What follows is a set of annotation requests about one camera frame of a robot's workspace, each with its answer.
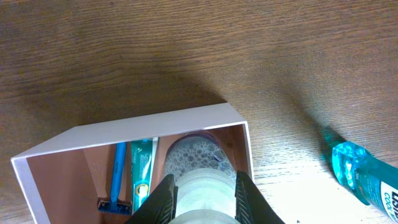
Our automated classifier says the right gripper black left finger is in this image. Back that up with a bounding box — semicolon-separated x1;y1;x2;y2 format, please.
125;174;178;224

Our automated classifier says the clear pump bottle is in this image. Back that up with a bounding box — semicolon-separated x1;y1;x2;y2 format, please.
164;134;236;223

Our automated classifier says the white box, pink interior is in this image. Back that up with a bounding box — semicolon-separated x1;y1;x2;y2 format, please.
11;103;254;223

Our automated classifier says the blue disposable razor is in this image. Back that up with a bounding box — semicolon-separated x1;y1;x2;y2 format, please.
98;142;132;215

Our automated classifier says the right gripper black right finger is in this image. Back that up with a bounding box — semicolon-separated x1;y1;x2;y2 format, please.
235;170;284;224

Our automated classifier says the blue Listerine mouthwash bottle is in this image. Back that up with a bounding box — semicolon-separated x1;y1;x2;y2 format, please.
321;127;397;223

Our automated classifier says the Colgate toothpaste tube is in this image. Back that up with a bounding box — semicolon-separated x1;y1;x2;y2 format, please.
131;138;158;213

